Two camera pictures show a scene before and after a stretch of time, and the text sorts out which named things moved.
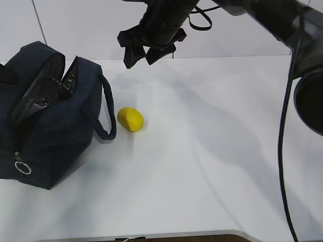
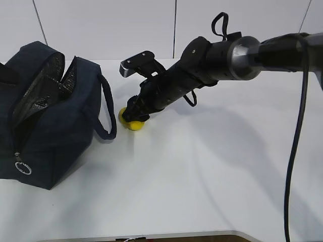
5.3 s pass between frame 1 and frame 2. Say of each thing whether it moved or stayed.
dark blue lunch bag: stayed
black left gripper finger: stayed
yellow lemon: stayed
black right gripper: moved
